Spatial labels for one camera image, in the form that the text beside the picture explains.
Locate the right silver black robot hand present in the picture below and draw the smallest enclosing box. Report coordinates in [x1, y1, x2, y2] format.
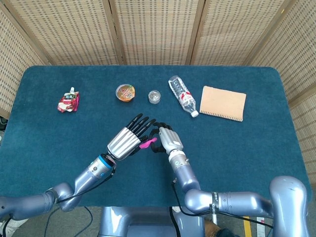
[149, 122, 185, 157]

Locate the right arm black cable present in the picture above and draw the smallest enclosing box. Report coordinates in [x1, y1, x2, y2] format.
[171, 178, 275, 229]

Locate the teal table cloth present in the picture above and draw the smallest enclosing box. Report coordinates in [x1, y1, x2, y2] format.
[0, 65, 312, 207]

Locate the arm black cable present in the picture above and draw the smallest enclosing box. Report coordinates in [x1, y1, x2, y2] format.
[171, 178, 275, 229]
[55, 165, 117, 204]

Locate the tan spiral notebook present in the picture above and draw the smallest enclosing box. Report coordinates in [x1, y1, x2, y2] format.
[199, 85, 247, 122]

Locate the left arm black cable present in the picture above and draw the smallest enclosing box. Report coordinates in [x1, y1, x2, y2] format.
[55, 165, 117, 204]

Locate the woven folding screen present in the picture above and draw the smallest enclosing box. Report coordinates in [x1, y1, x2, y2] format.
[0, 0, 316, 196]

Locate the small clear plastic container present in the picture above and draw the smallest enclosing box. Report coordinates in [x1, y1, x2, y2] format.
[148, 90, 161, 104]

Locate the clear plastic water bottle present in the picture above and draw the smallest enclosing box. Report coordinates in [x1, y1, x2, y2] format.
[168, 75, 199, 118]

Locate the pink elongated toy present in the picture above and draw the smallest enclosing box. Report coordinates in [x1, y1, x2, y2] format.
[139, 137, 158, 149]

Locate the orange jelly cup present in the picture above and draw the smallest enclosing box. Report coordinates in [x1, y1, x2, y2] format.
[115, 83, 136, 102]

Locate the crumpled red snack pouch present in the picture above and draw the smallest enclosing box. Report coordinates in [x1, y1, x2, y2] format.
[57, 87, 81, 113]

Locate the yellow floor tape strip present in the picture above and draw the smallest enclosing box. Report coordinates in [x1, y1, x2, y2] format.
[243, 216, 253, 237]

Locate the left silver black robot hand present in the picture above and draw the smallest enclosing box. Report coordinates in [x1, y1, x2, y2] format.
[106, 113, 157, 161]

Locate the black floor cable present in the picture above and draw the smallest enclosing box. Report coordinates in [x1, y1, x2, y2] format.
[45, 206, 94, 237]

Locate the grey-blue robot torso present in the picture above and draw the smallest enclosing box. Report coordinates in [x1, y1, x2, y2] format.
[98, 206, 205, 237]

